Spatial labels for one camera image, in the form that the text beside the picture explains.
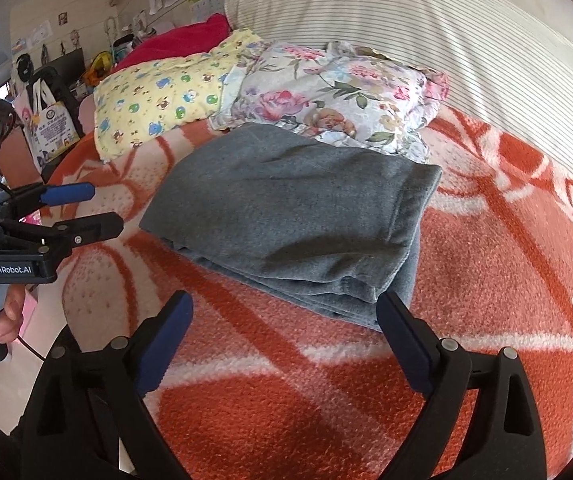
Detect orange white patterned blanket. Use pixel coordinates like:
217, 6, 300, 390
40, 108, 573, 479

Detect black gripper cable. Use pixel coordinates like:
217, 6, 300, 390
13, 336, 48, 363

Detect yellow cartoon print pillow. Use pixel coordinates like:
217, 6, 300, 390
93, 29, 262, 162

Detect grey sweat pants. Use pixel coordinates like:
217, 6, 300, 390
140, 124, 442, 328

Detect striped white headboard cushion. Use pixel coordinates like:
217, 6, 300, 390
224, 0, 573, 172

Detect red pillow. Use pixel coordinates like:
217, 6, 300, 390
113, 13, 231, 72

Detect floral print pillow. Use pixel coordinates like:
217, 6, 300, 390
209, 41, 448, 164

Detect printed white tote bag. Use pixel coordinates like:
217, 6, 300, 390
13, 79, 80, 171

